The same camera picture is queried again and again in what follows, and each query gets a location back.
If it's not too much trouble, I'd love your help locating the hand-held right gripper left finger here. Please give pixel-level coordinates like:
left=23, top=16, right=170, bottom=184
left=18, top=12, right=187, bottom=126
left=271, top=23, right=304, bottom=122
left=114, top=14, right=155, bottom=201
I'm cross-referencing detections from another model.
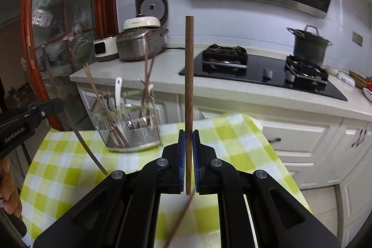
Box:
left=32, top=129, right=186, bottom=248

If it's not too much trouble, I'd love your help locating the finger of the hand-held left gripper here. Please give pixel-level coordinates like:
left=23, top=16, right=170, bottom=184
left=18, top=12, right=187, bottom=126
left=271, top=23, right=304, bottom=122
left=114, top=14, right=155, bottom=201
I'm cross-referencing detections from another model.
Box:
left=0, top=98, right=65, bottom=129

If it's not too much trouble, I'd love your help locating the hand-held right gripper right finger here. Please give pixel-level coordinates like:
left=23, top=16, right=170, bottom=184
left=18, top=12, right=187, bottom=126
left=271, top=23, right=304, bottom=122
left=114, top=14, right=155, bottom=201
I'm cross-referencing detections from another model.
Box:
left=192, top=129, right=341, bottom=248

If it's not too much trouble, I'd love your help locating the metal wire utensil rack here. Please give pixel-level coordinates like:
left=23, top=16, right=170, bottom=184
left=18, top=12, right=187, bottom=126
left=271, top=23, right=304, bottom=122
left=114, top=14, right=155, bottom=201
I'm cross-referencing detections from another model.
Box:
left=87, top=78, right=163, bottom=153

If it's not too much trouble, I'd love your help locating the person's left hand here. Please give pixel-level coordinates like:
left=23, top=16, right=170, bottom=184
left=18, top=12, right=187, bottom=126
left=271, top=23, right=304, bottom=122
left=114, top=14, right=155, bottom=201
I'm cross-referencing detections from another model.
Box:
left=0, top=156, right=23, bottom=218

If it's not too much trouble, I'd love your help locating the large white plastic spoon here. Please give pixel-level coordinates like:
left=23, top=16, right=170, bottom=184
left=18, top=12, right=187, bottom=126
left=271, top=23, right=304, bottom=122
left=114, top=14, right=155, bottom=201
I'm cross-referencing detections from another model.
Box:
left=114, top=77, right=123, bottom=118

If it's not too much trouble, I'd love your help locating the small white kitchen appliance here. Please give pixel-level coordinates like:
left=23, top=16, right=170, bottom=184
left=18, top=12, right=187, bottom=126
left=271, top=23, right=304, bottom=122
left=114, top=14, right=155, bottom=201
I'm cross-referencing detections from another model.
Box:
left=93, top=36, right=120, bottom=63

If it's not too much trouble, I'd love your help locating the red wooden glass door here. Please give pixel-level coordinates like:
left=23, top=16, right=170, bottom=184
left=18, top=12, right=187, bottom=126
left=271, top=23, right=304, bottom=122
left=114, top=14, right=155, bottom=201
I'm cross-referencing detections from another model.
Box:
left=0, top=0, right=120, bottom=132

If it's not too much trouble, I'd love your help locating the white base cabinet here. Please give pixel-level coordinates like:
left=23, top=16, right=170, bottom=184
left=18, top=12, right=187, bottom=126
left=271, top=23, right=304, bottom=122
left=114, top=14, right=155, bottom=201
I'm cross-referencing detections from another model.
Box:
left=74, top=82, right=372, bottom=240

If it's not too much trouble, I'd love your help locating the black glass gas hob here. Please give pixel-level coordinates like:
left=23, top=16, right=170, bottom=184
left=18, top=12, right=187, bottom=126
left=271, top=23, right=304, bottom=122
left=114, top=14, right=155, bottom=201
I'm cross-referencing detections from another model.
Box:
left=178, top=43, right=349, bottom=101

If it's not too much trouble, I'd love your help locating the silver rice cooker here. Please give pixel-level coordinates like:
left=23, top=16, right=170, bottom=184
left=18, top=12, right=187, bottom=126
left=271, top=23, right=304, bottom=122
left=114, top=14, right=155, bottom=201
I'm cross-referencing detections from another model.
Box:
left=122, top=0, right=169, bottom=31

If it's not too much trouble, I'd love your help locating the dark steel cooking pot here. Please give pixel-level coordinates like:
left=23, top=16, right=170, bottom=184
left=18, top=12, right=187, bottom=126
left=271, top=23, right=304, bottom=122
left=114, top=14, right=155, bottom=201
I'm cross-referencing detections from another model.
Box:
left=286, top=24, right=334, bottom=68

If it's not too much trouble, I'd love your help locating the white plastic packet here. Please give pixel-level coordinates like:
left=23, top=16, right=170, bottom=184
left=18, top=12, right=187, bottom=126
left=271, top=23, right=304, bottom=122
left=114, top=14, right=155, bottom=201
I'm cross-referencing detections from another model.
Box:
left=338, top=72, right=355, bottom=88

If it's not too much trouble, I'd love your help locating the brown woven basket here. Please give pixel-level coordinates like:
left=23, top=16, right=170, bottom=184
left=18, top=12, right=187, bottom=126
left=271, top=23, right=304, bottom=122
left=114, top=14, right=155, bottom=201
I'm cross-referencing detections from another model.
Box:
left=349, top=70, right=370, bottom=89

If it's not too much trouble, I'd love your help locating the beige wall socket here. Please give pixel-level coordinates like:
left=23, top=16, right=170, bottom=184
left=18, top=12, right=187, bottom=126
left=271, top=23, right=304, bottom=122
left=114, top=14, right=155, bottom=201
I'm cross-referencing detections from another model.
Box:
left=352, top=31, right=364, bottom=47

